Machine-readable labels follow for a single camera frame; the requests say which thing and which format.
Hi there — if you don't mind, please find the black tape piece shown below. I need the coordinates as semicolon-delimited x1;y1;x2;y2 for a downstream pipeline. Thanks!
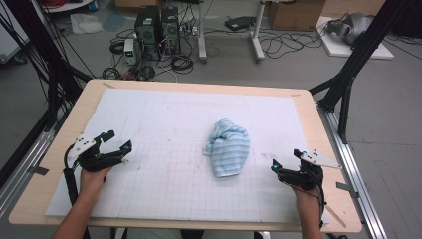
335;180;361;200
28;164;51;177

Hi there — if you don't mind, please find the person's left hand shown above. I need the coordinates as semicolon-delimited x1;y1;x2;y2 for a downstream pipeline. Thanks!
79;165;113;197

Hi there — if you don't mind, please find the black flat device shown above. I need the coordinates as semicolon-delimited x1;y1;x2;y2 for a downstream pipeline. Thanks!
224;15;257;32

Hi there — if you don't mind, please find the light blue striped towel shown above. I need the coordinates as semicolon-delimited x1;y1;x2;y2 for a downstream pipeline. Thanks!
202;117;251;179

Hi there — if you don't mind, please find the black metal frame stand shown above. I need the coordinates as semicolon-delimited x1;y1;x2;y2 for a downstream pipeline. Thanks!
308;0;416;145
0;0;95;188

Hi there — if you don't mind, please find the clear plastic bag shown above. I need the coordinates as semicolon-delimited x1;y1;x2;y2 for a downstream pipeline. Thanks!
70;13;105;36

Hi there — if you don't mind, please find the tangle of black cables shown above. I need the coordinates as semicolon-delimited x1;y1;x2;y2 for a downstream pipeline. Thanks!
258;29;323;61

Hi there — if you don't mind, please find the white floor board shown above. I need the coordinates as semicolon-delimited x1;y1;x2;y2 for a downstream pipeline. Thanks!
315;15;396;61

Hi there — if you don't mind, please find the large black computer tower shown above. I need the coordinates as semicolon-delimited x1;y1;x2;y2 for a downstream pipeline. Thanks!
133;5;163;63

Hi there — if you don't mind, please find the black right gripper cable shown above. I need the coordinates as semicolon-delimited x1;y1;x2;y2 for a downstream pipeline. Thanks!
292;170;327;230

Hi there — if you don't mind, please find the grey headset device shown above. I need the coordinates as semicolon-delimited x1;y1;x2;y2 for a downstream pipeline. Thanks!
325;12;374;46

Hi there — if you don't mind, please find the wide brown cardboard box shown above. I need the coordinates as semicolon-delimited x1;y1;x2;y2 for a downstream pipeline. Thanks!
321;0;388;19

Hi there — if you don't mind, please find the white foam mat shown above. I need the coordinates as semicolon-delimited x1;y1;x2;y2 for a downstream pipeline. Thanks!
44;88;330;225

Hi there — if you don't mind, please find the coiled black cable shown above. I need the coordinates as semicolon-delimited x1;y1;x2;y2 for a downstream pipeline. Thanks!
171;54;195;76

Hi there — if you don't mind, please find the person's right hand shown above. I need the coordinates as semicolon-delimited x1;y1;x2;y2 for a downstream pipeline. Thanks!
290;183;324;207

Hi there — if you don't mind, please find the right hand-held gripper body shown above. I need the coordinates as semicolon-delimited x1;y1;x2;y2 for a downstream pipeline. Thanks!
277;148;343;192

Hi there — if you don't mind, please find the white desk leg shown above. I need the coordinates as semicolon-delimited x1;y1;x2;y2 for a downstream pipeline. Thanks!
250;0;267;64
196;0;209;65

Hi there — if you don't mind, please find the white bench power supply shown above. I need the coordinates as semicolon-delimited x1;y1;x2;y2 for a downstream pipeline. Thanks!
122;38;138;67

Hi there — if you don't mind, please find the aluminium rail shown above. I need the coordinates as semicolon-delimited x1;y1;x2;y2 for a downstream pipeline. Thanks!
316;103;389;239
0;111;66;218

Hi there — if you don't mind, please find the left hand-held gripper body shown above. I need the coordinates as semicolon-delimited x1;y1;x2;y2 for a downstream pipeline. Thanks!
64;132;128;173

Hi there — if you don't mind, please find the slim black computer tower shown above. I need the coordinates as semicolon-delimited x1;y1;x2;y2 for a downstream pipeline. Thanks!
160;6;182;56

